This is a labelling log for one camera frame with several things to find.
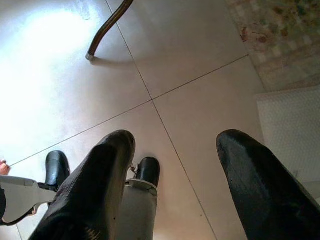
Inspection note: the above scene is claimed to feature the robot leg black foot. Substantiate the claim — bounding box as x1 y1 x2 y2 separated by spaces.
117 156 161 240
0 150 71 224

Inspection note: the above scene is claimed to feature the robot left leg black foot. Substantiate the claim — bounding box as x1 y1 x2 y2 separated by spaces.
0 150 71 224

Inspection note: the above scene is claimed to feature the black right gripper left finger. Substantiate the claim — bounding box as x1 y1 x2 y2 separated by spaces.
28 129 136 240

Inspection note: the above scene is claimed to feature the robot right leg black foot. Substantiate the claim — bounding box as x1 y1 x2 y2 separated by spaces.
117 156 161 240

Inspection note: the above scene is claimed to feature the person bare foot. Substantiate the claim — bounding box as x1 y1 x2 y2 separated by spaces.
0 159 11 176

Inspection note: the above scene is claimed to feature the white dotted sheet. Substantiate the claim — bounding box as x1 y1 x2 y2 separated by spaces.
255 86 320 183

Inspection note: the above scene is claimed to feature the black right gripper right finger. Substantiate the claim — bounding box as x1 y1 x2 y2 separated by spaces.
216 129 320 240

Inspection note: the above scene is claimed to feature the patterned floor rug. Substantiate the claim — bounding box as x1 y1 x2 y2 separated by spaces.
226 0 320 92

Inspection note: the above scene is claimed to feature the marble table with red edge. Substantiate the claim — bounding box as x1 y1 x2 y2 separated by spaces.
86 0 135 60

